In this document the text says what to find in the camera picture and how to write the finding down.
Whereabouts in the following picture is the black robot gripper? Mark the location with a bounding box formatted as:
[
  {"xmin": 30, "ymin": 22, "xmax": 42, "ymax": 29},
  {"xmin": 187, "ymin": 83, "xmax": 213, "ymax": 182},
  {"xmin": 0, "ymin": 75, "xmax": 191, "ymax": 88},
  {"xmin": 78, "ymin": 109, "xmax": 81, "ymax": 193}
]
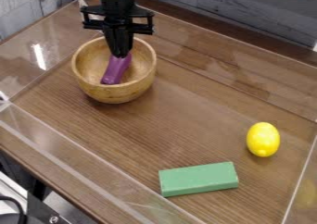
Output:
[{"xmin": 85, "ymin": 5, "xmax": 155, "ymax": 57}]

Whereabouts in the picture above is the brown wooden bowl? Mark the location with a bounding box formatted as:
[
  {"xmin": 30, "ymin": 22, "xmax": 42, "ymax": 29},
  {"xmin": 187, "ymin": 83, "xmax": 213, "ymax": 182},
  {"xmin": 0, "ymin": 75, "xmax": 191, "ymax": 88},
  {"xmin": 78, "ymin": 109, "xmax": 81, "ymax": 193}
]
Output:
[{"xmin": 72, "ymin": 37, "xmax": 157, "ymax": 104}]

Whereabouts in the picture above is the purple toy eggplant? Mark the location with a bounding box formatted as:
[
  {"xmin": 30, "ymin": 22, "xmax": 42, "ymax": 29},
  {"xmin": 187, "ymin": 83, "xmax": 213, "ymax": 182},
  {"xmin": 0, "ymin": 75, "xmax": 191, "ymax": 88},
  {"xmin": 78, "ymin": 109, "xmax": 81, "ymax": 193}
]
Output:
[{"xmin": 100, "ymin": 54, "xmax": 131, "ymax": 85}]

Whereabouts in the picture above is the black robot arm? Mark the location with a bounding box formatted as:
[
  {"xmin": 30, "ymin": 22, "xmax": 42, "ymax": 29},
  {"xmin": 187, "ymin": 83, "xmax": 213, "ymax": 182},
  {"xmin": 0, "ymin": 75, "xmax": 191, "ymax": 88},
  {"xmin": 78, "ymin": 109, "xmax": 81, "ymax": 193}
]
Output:
[{"xmin": 80, "ymin": 0, "xmax": 155, "ymax": 58}]

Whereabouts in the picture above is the yellow toy lemon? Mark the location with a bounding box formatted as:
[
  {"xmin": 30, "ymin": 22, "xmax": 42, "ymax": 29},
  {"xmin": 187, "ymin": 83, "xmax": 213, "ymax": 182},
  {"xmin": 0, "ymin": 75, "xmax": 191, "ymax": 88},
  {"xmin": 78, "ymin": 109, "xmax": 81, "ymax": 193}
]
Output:
[{"xmin": 246, "ymin": 122, "xmax": 280, "ymax": 157}]

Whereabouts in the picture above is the green rectangular block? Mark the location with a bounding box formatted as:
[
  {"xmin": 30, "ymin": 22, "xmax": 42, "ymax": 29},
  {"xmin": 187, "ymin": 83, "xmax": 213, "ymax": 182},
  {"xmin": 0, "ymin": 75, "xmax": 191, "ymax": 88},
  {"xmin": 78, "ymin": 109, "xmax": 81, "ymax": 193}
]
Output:
[{"xmin": 157, "ymin": 162, "xmax": 239, "ymax": 197}]

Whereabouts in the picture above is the clear acrylic corner bracket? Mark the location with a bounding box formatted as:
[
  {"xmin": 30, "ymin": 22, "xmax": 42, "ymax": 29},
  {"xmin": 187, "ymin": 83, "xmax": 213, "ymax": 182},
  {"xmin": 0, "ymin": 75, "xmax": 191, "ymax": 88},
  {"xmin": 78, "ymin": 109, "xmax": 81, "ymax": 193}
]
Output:
[{"xmin": 77, "ymin": 0, "xmax": 102, "ymax": 31}]

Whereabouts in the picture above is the clear acrylic tray wall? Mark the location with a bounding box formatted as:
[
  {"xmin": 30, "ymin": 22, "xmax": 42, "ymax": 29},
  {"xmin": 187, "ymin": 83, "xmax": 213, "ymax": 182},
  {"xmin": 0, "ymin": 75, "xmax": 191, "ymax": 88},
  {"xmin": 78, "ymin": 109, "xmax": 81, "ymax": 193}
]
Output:
[{"xmin": 0, "ymin": 100, "xmax": 205, "ymax": 224}]

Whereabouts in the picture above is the black metal bracket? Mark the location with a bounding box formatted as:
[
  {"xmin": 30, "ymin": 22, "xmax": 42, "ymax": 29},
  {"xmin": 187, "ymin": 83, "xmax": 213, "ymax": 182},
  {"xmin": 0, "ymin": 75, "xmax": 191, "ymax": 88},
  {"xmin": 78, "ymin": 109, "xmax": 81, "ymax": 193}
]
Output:
[{"xmin": 25, "ymin": 193, "xmax": 70, "ymax": 224}]

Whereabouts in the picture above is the black cable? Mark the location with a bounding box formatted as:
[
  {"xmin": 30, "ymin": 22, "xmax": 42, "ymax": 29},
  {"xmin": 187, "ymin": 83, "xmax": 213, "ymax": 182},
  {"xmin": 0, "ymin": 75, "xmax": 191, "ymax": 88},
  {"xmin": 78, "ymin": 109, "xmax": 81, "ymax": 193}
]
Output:
[{"xmin": 0, "ymin": 193, "xmax": 26, "ymax": 224}]

